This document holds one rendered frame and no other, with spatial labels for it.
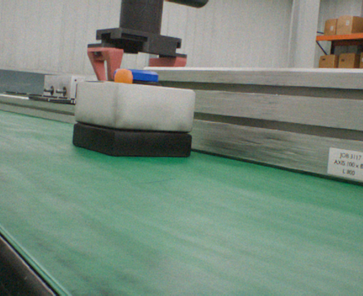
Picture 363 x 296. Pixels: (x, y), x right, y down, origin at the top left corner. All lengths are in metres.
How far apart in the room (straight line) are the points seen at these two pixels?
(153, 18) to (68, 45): 11.52
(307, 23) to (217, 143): 8.37
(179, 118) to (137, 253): 0.32
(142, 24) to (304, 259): 0.58
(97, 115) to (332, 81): 0.20
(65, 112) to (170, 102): 0.46
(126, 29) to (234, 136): 0.27
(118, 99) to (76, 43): 11.88
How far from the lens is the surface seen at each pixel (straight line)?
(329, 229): 0.25
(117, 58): 0.72
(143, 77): 0.49
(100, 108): 0.48
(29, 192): 0.27
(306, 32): 8.86
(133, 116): 0.46
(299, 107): 0.46
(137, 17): 0.75
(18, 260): 0.18
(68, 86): 1.65
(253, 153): 0.50
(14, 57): 11.95
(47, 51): 12.14
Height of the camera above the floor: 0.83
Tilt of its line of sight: 5 degrees down
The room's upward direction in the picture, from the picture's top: 5 degrees clockwise
